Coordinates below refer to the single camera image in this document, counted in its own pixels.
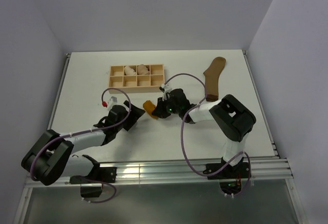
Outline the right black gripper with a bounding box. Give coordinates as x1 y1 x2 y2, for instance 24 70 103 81
153 96 181 119

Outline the mustard yellow sock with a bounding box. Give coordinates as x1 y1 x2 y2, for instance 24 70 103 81
142 100 158 119

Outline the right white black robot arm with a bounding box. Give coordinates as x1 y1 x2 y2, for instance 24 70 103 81
152 89 256 178

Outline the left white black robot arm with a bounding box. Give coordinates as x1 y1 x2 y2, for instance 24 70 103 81
21 100 145 186

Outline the wooden compartment tray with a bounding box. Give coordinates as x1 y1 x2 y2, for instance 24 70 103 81
108 64 166 94

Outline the beige rolled sock left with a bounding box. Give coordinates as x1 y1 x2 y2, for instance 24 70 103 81
124 66 137 76

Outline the beige rolled sock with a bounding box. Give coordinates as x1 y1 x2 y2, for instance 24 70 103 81
137 64 150 75
124 66 137 76

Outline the beige rolled sock right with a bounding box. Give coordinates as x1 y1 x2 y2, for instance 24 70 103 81
137 64 150 75

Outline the brown sock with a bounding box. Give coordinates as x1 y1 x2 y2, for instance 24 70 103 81
203 57 226 102

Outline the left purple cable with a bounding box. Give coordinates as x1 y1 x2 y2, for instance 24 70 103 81
29 88 132 204

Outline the purple cable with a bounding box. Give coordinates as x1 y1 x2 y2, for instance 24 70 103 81
161 73 251 198
29 88 132 204

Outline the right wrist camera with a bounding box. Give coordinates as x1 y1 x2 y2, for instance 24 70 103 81
159 84 172 100

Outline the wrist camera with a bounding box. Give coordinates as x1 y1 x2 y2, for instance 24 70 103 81
159 84 172 100
102 96 117 111

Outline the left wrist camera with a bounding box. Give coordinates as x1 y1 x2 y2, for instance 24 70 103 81
102 96 117 111

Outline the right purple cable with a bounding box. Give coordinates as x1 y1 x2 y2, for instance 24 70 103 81
161 73 251 198

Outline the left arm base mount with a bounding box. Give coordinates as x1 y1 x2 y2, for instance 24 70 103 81
69 155 117 203

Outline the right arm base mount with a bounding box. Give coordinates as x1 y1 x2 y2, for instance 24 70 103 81
203 158 252 198

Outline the aluminium rail frame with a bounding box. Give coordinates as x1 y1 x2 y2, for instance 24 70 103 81
47 50 292 184

